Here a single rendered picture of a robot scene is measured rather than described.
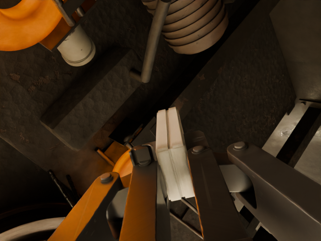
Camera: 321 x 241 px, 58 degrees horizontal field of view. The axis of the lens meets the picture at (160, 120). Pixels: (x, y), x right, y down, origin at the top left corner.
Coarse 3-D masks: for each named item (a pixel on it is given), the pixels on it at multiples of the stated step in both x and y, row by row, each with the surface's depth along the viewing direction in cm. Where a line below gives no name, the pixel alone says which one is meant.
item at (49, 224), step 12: (12, 216) 59; (24, 216) 60; (36, 216) 60; (48, 216) 59; (60, 216) 60; (0, 228) 56; (12, 228) 54; (24, 228) 56; (36, 228) 57; (48, 228) 59; (0, 240) 53; (12, 240) 55; (24, 240) 56
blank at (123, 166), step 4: (124, 156) 70; (128, 156) 70; (120, 160) 70; (124, 160) 69; (128, 160) 69; (116, 164) 70; (120, 164) 69; (124, 164) 69; (128, 164) 69; (116, 168) 70; (120, 168) 69; (124, 168) 69; (128, 168) 70; (120, 172) 68; (124, 172) 69; (128, 172) 70; (120, 176) 69
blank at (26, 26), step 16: (32, 0) 38; (48, 0) 38; (0, 16) 34; (16, 16) 37; (32, 16) 38; (48, 16) 40; (0, 32) 35; (16, 32) 37; (32, 32) 39; (48, 32) 41; (0, 48) 37; (16, 48) 39
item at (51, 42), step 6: (90, 0) 43; (84, 6) 43; (90, 6) 43; (78, 18) 42; (84, 18) 43; (60, 24) 42; (66, 24) 42; (78, 24) 43; (54, 30) 42; (60, 30) 42; (66, 30) 42; (72, 30) 42; (48, 36) 42; (54, 36) 42; (60, 36) 42; (66, 36) 42; (42, 42) 42; (48, 42) 42; (54, 42) 41; (60, 42) 42; (48, 48) 41; (54, 48) 41
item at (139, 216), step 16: (144, 144) 14; (144, 160) 14; (144, 176) 12; (128, 192) 12; (144, 192) 11; (160, 192) 12; (128, 208) 11; (144, 208) 10; (160, 208) 11; (128, 224) 10; (144, 224) 9; (160, 224) 10; (128, 240) 9; (144, 240) 9; (160, 240) 9
